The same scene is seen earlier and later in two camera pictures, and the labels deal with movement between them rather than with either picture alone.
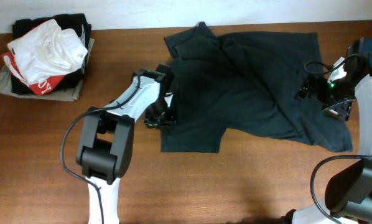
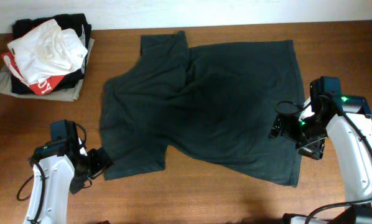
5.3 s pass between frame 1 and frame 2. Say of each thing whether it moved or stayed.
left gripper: moved
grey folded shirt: stayed
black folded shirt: stayed
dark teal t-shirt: moved
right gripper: moved
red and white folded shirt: stayed
